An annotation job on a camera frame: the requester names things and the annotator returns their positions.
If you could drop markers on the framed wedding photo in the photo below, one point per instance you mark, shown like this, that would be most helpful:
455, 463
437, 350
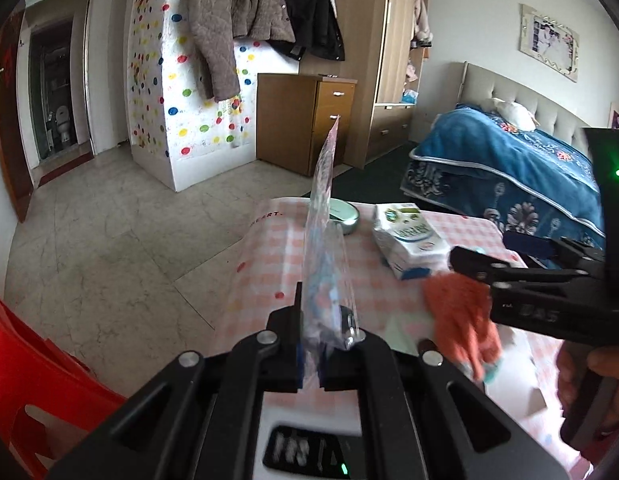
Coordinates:
549, 42

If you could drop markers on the dark red door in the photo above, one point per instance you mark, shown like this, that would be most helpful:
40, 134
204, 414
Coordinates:
15, 169

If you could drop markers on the white pillow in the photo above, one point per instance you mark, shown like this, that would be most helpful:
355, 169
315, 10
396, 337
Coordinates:
512, 112

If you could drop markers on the white portable wifi device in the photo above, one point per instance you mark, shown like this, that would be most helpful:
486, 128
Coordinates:
312, 434

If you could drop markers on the blue floral bedspread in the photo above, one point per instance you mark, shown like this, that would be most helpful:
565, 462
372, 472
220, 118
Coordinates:
528, 182

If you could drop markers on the white tissue pack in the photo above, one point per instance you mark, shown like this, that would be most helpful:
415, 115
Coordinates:
410, 245

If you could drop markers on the white toilet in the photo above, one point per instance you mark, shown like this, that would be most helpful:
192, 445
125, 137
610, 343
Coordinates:
64, 124

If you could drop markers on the black coat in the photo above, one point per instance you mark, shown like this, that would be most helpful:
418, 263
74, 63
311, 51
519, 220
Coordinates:
316, 31

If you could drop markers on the clear plastic wrapper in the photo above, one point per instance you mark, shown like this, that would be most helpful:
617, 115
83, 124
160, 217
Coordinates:
329, 314

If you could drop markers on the small purple wall picture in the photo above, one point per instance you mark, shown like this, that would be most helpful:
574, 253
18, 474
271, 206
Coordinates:
614, 116

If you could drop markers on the brown quilted jacket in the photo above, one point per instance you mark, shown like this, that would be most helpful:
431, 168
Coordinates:
217, 24

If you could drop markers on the polka dot white cabinet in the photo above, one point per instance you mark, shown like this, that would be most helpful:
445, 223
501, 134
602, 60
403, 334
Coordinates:
176, 133

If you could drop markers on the pink hanging garment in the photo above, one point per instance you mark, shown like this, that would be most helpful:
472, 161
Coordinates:
422, 35

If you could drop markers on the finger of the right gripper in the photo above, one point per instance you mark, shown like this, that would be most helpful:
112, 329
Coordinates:
489, 270
565, 252

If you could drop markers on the brown drawer cabinet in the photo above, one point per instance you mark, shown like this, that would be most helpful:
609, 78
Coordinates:
294, 114

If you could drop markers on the white torn paper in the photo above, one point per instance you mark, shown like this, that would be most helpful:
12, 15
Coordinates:
514, 381

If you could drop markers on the round green tin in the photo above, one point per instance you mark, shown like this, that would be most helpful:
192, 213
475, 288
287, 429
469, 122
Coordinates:
344, 214

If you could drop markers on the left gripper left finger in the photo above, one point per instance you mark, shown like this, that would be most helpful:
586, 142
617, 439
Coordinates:
285, 368

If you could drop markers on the beige upholstered bed frame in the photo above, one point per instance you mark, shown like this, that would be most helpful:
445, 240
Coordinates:
479, 84

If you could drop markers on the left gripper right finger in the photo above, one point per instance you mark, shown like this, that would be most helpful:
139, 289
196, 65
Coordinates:
352, 358

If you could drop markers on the orange knit glove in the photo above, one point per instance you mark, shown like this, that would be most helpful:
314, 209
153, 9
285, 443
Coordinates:
463, 331

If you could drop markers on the red plastic stool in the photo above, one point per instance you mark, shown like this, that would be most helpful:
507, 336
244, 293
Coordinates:
36, 372

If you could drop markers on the wooden wardrobe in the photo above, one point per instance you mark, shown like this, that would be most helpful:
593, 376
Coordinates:
378, 39

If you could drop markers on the pink checkered tablecloth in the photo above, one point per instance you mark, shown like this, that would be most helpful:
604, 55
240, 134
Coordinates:
263, 276

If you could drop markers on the right hand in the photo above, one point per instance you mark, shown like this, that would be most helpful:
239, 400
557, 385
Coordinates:
587, 373

